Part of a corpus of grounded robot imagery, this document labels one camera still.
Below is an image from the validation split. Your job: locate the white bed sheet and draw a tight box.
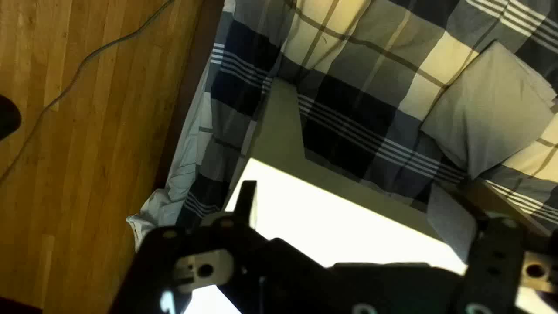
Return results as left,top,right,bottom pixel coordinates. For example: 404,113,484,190
125,85,233,249

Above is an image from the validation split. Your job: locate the thin lamp power cable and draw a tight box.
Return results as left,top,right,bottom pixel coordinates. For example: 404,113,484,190
0,0,176,183

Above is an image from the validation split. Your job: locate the plaid bed comforter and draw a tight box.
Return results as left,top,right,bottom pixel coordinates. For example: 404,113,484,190
172,0,558,232

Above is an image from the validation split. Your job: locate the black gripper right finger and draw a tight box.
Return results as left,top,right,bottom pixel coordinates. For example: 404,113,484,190
455,215,558,314

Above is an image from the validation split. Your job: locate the light wooden side table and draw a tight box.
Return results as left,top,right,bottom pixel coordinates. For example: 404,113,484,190
184,77,558,314

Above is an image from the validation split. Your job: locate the small folded grey cloth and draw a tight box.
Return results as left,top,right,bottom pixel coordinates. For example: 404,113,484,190
420,40,558,180

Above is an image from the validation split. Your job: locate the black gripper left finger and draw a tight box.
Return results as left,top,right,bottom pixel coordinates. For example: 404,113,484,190
108,180,275,314

